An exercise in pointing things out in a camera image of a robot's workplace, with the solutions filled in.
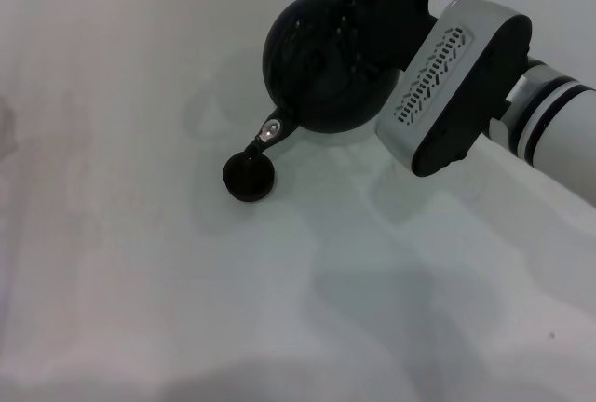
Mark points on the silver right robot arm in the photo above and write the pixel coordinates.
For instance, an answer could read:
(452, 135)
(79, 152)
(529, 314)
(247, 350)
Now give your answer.
(559, 123)

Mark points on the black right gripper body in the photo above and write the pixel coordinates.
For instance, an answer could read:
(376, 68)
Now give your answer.
(396, 20)

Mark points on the small dark teacup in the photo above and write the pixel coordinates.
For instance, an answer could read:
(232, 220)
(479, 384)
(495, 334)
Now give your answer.
(249, 178)

